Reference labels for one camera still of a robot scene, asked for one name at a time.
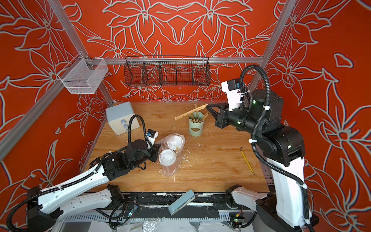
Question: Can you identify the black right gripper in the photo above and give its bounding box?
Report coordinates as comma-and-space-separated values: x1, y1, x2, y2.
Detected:
209, 101, 268, 138

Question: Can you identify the single wooden stir stick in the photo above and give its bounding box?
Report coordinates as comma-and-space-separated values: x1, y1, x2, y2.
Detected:
174, 104, 208, 120

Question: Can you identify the red milk tea cup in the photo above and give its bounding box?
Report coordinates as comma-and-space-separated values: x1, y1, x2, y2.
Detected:
166, 134, 184, 151
159, 149, 177, 167

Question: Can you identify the clear plastic carrier bag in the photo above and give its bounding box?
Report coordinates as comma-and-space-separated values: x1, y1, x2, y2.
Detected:
157, 133, 186, 177

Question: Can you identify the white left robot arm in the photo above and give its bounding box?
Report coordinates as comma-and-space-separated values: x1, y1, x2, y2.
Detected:
6, 115, 161, 232

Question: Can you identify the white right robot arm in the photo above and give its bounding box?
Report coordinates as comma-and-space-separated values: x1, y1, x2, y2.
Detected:
207, 64, 319, 232

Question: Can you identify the mint green tin canister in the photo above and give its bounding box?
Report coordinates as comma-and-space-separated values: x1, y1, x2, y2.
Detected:
188, 113, 204, 137

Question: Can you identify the wooden stir sticks bundle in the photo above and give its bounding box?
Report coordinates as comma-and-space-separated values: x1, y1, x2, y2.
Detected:
188, 111, 210, 124

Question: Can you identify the white mini drawer box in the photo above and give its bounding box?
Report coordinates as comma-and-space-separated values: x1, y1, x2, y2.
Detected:
105, 102, 135, 135

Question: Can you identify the yellow pencil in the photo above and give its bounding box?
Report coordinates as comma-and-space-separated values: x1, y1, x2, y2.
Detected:
240, 147, 256, 176

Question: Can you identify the light blue foot pedal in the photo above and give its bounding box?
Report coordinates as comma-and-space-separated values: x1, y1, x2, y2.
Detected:
168, 190, 195, 216

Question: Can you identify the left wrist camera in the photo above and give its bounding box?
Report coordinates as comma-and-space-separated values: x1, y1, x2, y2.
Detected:
146, 129, 158, 149

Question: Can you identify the black wire wall basket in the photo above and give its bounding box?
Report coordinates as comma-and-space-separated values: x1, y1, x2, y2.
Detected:
124, 56, 211, 87

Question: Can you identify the white wire mesh basket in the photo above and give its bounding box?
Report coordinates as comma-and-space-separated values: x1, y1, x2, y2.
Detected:
57, 53, 108, 94

